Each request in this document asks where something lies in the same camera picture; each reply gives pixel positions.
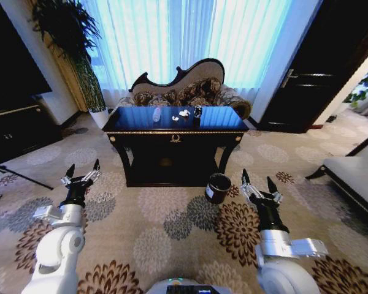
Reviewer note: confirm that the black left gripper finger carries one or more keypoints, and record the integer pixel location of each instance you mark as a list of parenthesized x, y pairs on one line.
[(70, 173), (94, 173)]

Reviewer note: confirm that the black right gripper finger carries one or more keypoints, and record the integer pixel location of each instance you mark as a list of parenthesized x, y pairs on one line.
[(246, 182), (273, 187)]

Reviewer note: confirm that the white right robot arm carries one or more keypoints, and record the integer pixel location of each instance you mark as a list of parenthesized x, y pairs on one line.
[(279, 275)]

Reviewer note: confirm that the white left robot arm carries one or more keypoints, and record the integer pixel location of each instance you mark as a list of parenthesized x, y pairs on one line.
[(55, 254)]

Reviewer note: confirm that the dark round trash bin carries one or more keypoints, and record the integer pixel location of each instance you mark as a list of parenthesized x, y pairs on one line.
[(217, 190)]

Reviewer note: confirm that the black tripod leg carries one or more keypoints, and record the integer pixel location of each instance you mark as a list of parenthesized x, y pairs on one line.
[(24, 178)]

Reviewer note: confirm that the white plant pot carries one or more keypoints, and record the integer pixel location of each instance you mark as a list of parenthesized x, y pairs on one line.
[(98, 118)]

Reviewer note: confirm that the dark television cabinet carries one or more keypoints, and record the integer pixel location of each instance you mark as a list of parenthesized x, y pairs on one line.
[(18, 134)]

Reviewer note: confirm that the dark glossy console table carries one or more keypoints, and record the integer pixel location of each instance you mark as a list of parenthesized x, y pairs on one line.
[(171, 153)]

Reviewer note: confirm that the dark framed white bench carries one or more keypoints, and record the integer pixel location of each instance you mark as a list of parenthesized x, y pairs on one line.
[(355, 174)]

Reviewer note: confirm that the clear plastic bottle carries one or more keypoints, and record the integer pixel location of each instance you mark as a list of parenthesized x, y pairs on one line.
[(156, 114)]

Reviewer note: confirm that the large crumpled white paper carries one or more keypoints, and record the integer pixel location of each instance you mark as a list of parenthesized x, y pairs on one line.
[(184, 113)]

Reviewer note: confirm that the beige side drape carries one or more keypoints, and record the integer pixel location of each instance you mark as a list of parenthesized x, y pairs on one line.
[(66, 73)]

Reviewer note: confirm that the large brown floral cushion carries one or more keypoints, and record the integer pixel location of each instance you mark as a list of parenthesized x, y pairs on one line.
[(200, 92)]

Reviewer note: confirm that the ornate patterned chaise sofa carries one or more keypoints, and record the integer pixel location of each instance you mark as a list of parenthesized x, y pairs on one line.
[(202, 70)]

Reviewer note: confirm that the black television screen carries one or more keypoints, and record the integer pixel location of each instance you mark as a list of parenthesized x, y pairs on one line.
[(9, 61)]

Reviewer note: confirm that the dark wooden door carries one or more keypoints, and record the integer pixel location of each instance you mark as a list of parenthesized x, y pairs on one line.
[(319, 61)]

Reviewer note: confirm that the green leafy houseplant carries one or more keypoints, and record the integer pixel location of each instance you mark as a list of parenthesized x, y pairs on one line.
[(366, 85)]

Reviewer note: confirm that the tall green potted plant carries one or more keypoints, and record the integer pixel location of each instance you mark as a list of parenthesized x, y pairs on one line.
[(67, 27)]

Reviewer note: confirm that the sheer white curtain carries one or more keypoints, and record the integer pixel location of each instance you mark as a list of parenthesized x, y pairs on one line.
[(178, 43)]

